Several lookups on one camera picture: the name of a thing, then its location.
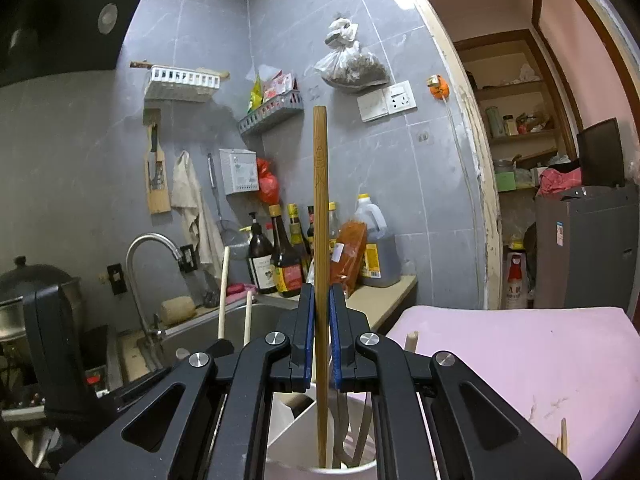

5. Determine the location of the wooden knife holder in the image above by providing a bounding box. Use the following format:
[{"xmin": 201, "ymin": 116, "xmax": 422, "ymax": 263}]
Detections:
[{"xmin": 144, "ymin": 147, "xmax": 172, "ymax": 215}]

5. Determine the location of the clear bag of dried goods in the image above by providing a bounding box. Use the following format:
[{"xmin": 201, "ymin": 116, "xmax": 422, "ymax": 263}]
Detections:
[{"xmin": 314, "ymin": 17, "xmax": 391, "ymax": 93}]

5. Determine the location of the red packet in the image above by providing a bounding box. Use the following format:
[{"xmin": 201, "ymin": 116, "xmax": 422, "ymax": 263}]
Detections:
[{"xmin": 262, "ymin": 71, "xmax": 297, "ymax": 106}]

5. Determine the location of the beige hanging towel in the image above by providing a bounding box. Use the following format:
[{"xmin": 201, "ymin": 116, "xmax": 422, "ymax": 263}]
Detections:
[{"xmin": 171, "ymin": 150, "xmax": 224, "ymax": 278}]

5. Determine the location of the white wall rack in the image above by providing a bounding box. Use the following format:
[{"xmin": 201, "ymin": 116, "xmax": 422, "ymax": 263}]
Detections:
[{"xmin": 145, "ymin": 65, "xmax": 221, "ymax": 103}]

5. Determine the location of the black range hood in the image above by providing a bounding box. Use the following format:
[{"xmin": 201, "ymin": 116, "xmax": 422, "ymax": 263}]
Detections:
[{"xmin": 0, "ymin": 0, "xmax": 161, "ymax": 86}]

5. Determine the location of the stainless steel sink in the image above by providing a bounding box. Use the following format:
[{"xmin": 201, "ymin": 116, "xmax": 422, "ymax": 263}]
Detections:
[{"xmin": 117, "ymin": 300, "xmax": 301, "ymax": 386}]

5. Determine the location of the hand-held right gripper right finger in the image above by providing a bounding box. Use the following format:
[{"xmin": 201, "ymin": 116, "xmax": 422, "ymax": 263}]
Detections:
[{"xmin": 328, "ymin": 284, "xmax": 583, "ymax": 480}]

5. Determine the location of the white wall switch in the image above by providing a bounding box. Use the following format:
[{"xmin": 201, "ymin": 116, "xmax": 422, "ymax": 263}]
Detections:
[{"xmin": 357, "ymin": 89, "xmax": 389, "ymax": 122}]

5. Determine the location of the kitchen cleaver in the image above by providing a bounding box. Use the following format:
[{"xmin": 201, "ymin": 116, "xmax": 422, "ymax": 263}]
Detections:
[{"xmin": 143, "ymin": 108, "xmax": 163, "ymax": 156}]

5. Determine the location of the plastic cooking oil jug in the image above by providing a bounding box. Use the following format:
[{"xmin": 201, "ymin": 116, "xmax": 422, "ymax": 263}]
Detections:
[{"xmin": 352, "ymin": 193, "xmax": 401, "ymax": 288}]

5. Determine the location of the metal faucet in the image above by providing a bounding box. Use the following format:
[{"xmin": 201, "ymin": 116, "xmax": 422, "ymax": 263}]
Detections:
[{"xmin": 125, "ymin": 232, "xmax": 200, "ymax": 356}]

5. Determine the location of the grey refrigerator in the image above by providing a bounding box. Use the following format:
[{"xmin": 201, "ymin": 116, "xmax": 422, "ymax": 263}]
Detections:
[{"xmin": 534, "ymin": 185, "xmax": 640, "ymax": 311}]

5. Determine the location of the grey wall shelf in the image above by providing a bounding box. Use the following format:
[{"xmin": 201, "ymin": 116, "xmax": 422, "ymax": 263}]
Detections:
[{"xmin": 237, "ymin": 91, "xmax": 304, "ymax": 136}]

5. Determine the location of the white wall box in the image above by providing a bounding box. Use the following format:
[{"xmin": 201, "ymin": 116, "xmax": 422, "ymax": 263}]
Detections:
[{"xmin": 219, "ymin": 148, "xmax": 259, "ymax": 196}]

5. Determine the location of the black wall socket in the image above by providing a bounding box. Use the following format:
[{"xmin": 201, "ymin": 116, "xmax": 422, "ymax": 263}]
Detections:
[{"xmin": 107, "ymin": 262, "xmax": 127, "ymax": 295}]

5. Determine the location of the orange wall hook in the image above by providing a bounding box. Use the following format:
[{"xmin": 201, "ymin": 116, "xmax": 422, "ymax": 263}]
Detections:
[{"xmin": 426, "ymin": 74, "xmax": 451, "ymax": 101}]

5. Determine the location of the white door frame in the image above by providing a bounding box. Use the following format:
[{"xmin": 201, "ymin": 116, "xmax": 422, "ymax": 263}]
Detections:
[{"xmin": 390, "ymin": 0, "xmax": 503, "ymax": 311}]

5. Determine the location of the orange snack packet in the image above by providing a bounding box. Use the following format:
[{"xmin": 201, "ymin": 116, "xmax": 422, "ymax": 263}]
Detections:
[{"xmin": 330, "ymin": 219, "xmax": 368, "ymax": 296}]

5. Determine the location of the red plastic bag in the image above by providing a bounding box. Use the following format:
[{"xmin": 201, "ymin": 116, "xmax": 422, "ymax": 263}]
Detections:
[{"xmin": 256, "ymin": 158, "xmax": 281, "ymax": 206}]

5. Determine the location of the metal strainer ladle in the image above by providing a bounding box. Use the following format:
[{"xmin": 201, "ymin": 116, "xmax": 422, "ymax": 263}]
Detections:
[{"xmin": 207, "ymin": 154, "xmax": 251, "ymax": 261}]

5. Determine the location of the pink sponge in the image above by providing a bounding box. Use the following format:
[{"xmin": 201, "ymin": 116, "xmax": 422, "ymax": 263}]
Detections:
[{"xmin": 226, "ymin": 283, "xmax": 258, "ymax": 306}]

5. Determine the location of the white wall socket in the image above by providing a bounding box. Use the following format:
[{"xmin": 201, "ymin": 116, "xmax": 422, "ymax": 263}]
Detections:
[{"xmin": 385, "ymin": 81, "xmax": 417, "ymax": 113}]

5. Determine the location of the yellow cap dark bottle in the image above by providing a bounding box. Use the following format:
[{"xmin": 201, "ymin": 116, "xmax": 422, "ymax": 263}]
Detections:
[{"xmin": 287, "ymin": 203, "xmax": 312, "ymax": 281}]

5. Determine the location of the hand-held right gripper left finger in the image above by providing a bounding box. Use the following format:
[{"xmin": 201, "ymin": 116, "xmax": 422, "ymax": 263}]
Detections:
[{"xmin": 55, "ymin": 282, "xmax": 317, "ymax": 480}]

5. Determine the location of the pink floral tablecloth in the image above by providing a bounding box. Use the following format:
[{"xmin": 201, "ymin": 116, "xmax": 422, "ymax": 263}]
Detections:
[{"xmin": 387, "ymin": 305, "xmax": 628, "ymax": 480}]

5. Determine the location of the metal pot with lid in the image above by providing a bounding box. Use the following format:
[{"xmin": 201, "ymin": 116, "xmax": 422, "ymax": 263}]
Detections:
[{"xmin": 0, "ymin": 256, "xmax": 81, "ymax": 343}]

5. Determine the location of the yellow sponge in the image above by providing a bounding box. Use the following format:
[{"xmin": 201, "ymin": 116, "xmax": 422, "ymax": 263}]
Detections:
[{"xmin": 160, "ymin": 296, "xmax": 197, "ymax": 326}]

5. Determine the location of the wooden shelf unit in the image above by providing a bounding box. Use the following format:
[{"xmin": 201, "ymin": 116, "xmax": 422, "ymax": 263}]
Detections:
[{"xmin": 455, "ymin": 30, "xmax": 576, "ymax": 241}]

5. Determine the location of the black scrubber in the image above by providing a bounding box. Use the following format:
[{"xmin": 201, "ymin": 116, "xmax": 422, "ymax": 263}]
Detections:
[{"xmin": 202, "ymin": 270, "xmax": 223, "ymax": 308}]

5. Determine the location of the white plastic utensil holder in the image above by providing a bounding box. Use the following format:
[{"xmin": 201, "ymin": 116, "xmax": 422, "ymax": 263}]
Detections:
[{"xmin": 264, "ymin": 380, "xmax": 382, "ymax": 480}]

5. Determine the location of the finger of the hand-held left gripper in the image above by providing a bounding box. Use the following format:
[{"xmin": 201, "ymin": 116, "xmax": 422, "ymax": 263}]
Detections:
[{"xmin": 175, "ymin": 338, "xmax": 237, "ymax": 362}]

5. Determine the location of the clear yellow cap bottle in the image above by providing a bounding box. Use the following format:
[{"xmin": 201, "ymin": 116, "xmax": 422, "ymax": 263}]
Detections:
[{"xmin": 327, "ymin": 201, "xmax": 341, "ymax": 256}]

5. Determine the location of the red and white bottle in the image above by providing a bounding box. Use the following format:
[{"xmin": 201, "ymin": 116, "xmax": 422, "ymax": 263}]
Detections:
[{"xmin": 505, "ymin": 252, "xmax": 531, "ymax": 310}]

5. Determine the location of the red label soy sauce bottle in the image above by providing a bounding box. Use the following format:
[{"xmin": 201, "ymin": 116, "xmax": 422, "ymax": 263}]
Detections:
[{"xmin": 268, "ymin": 204, "xmax": 304, "ymax": 297}]

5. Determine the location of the pink cloth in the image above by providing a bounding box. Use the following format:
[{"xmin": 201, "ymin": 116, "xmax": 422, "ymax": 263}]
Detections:
[{"xmin": 537, "ymin": 165, "xmax": 583, "ymax": 197}]

